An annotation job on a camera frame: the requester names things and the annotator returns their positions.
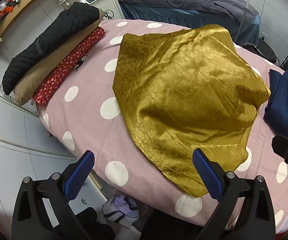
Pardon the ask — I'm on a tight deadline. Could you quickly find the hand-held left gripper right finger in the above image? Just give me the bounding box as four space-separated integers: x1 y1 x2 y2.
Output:
192 148 276 240

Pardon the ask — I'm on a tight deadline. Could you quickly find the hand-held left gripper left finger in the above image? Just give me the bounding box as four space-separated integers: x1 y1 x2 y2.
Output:
12 150 96 240

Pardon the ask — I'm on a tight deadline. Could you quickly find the gold coat with black fur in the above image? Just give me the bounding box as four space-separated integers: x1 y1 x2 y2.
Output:
112 24 271 198

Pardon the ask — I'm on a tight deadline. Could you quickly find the pink polka dot blanket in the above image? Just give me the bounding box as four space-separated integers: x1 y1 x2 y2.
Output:
35 19 288 233

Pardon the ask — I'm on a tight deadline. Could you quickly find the light purple bag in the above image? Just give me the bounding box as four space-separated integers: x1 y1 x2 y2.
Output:
102 194 140 224

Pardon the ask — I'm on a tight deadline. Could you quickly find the black cloth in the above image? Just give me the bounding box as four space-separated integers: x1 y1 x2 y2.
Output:
75 207 117 240

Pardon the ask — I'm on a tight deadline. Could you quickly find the navy blue garment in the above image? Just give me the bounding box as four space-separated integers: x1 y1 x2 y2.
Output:
263 69 288 140

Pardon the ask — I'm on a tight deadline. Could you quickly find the person's dark clothing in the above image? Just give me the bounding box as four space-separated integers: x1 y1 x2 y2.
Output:
134 209 202 240

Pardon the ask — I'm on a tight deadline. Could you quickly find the black round stool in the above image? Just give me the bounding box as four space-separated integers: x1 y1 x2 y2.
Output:
241 42 279 64

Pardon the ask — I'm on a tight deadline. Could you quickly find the red floral folded garment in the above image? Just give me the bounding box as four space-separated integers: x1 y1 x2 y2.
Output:
33 27 105 107

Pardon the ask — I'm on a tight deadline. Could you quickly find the wooden shelf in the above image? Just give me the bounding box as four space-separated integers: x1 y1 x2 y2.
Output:
0 0 57 53

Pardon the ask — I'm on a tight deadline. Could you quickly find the dark grey bed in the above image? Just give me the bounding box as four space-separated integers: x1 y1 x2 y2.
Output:
116 0 261 30

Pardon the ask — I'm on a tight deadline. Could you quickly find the pile of colourful clutter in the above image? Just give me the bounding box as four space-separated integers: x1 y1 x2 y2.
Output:
0 0 35 40

